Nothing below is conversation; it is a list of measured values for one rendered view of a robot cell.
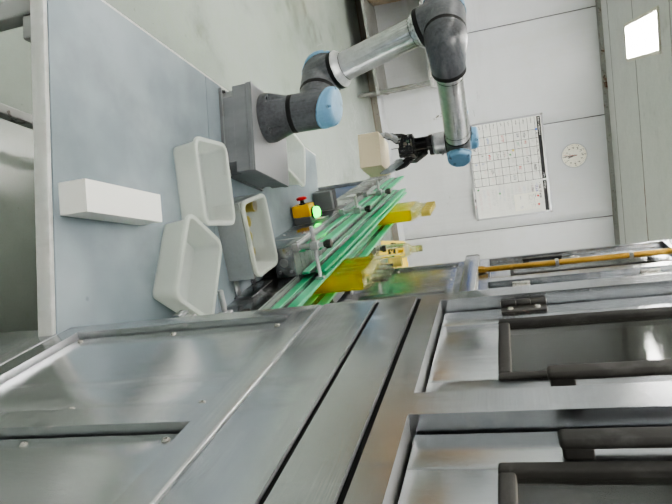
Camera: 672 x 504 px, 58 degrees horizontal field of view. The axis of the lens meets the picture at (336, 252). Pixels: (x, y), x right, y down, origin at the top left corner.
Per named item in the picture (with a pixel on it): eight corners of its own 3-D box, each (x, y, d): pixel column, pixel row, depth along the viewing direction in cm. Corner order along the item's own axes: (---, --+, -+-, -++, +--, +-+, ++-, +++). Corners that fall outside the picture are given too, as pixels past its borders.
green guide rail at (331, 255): (302, 275, 192) (325, 272, 189) (301, 271, 191) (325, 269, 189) (392, 191, 355) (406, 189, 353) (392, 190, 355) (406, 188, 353)
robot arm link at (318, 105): (287, 113, 175) (331, 105, 171) (292, 81, 182) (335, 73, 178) (301, 141, 184) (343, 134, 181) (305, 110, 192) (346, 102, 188)
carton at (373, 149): (357, 134, 211) (378, 131, 209) (368, 146, 227) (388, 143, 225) (360, 168, 210) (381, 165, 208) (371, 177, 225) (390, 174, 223)
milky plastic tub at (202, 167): (174, 229, 150) (205, 225, 148) (163, 140, 150) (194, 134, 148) (208, 228, 167) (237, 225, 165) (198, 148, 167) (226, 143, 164)
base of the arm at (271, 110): (254, 88, 178) (285, 82, 176) (273, 99, 193) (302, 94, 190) (259, 139, 178) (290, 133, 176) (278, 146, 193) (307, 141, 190)
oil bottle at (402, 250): (365, 262, 275) (422, 255, 268) (363, 250, 274) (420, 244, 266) (368, 258, 280) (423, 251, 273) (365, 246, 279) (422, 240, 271)
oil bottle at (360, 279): (309, 295, 197) (372, 289, 191) (306, 278, 196) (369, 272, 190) (314, 290, 203) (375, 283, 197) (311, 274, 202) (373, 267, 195)
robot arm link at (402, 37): (290, 90, 183) (456, 8, 156) (295, 57, 191) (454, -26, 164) (313, 115, 191) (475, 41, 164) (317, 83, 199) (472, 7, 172)
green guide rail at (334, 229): (297, 252, 190) (321, 249, 188) (297, 249, 190) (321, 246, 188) (390, 179, 354) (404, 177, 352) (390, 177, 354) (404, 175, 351)
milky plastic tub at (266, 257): (230, 282, 172) (258, 279, 170) (213, 205, 168) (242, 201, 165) (254, 266, 189) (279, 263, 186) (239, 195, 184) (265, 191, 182)
